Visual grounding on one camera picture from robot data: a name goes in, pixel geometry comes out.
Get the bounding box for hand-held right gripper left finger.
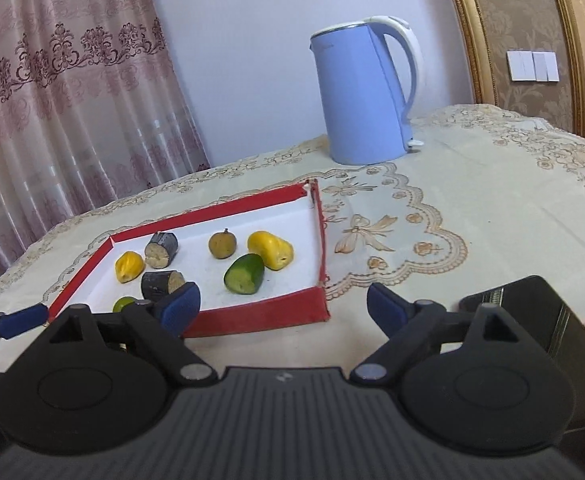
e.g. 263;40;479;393
47;281;218;388

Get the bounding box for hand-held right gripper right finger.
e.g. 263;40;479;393
349;283;528;388

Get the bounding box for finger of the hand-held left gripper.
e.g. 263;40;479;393
0;304;49;361

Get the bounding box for dark sugarcane piece white marks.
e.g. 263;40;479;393
144;231;179;269

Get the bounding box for yellow fruit piece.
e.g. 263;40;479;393
247;230;295;271
115;251;144;284

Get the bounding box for green cucumber piece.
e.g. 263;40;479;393
223;253;265;295

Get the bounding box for olive brown round fruit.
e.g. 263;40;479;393
208;229;236;260

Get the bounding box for red shallow box tray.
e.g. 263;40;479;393
47;178;331;339

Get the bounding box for black glossy box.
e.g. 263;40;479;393
460;276;585;431

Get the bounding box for blue electric kettle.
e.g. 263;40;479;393
309;15;425;166

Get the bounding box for pink floral curtain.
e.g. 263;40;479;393
0;0;212;306

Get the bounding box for gold moulding strip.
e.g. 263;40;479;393
545;0;585;138
440;0;498;106

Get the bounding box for white wall switch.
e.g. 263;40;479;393
507;50;559;82

